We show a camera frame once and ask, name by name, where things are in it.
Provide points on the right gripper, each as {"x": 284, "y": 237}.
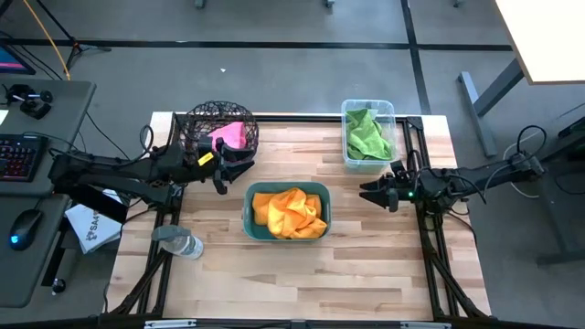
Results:
{"x": 407, "y": 194}

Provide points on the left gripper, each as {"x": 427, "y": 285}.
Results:
{"x": 215, "y": 171}

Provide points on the pink microfiber towel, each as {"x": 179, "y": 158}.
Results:
{"x": 230, "y": 134}

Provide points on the orange microfiber towel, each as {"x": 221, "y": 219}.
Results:
{"x": 260, "y": 208}

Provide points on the yellow-orange microfiber towel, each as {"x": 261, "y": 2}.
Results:
{"x": 292, "y": 215}

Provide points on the green microfiber towel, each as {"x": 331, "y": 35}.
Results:
{"x": 370, "y": 146}
{"x": 356, "y": 116}

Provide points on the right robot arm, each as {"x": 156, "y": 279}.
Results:
{"x": 480, "y": 180}

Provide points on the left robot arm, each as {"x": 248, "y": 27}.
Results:
{"x": 114, "y": 169}

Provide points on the clear plastic bin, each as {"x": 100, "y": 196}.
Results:
{"x": 365, "y": 166}

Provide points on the teal plastic basket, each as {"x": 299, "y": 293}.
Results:
{"x": 249, "y": 233}

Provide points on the grey table leg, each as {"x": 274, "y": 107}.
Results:
{"x": 477, "y": 109}

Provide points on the white printed booklet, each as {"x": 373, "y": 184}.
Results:
{"x": 98, "y": 230}

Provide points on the black tripod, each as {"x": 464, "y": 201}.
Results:
{"x": 75, "y": 45}

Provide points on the black round knob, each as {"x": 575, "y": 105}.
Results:
{"x": 58, "y": 286}

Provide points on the backlit black keyboard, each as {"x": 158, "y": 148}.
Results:
{"x": 18, "y": 157}

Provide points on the black computer mouse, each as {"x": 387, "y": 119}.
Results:
{"x": 25, "y": 228}

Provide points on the white table top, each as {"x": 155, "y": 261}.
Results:
{"x": 548, "y": 36}

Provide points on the grey desk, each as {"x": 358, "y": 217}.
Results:
{"x": 27, "y": 274}

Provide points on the desk monitor with pink screen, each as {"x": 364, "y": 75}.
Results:
{"x": 11, "y": 61}

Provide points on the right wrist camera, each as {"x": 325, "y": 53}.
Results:
{"x": 398, "y": 170}

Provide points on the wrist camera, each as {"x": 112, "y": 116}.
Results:
{"x": 398, "y": 170}
{"x": 205, "y": 157}

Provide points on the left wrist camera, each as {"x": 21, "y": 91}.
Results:
{"x": 205, "y": 157}

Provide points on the black aluminium table frame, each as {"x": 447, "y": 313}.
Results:
{"x": 429, "y": 256}

